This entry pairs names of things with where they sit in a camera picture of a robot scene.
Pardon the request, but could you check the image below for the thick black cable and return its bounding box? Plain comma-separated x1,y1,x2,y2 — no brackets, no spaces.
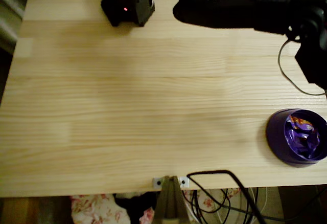
186,170,264,224

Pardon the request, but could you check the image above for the thin black coiled cable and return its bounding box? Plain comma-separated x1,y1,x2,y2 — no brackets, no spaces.
191,189,230,224

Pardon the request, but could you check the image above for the white metal mounting bracket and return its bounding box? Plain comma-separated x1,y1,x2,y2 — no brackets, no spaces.
152,176,190,189

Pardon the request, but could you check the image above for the gray pleated curtain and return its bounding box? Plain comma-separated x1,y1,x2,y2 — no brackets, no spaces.
0,0,82,55

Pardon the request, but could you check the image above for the white cable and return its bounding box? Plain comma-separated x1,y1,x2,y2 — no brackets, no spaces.
244,187,266,216

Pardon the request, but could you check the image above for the floral cloth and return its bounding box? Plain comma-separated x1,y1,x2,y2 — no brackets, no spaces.
70,188,247,224

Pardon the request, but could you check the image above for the wooden table leg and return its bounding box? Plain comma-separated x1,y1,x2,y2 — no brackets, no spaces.
0,197,39,224

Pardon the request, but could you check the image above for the thin black camera cable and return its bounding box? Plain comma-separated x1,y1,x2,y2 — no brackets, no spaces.
277,36,326,96

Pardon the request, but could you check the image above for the crumpled purple wrapped candy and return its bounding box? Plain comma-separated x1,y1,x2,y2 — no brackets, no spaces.
286,129,321,160

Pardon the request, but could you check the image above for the purple and orange snack wrapper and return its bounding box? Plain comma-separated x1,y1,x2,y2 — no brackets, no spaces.
288,116,315,132

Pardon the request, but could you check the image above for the purple bowl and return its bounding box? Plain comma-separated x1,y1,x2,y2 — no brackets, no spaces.
265,108,327,168

